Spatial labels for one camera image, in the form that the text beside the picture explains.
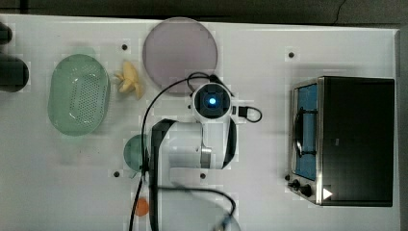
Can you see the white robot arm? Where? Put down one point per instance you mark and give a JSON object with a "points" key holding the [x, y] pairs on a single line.
{"points": [[207, 142]]}

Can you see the black toaster oven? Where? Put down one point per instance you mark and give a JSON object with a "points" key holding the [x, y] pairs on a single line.
{"points": [[343, 141]]}

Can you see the round lilac plate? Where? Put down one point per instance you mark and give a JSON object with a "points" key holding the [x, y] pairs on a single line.
{"points": [[176, 48]]}

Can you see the small orange fruit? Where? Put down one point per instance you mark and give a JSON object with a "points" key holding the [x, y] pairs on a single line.
{"points": [[142, 207]]}

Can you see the green perforated colander basket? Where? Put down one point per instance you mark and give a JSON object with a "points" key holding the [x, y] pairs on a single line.
{"points": [[79, 95]]}

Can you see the green cup with handle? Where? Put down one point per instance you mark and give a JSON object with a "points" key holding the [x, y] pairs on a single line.
{"points": [[135, 154]]}

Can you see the black cylinder post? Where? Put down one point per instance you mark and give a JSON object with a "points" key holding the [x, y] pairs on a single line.
{"points": [[14, 74]]}

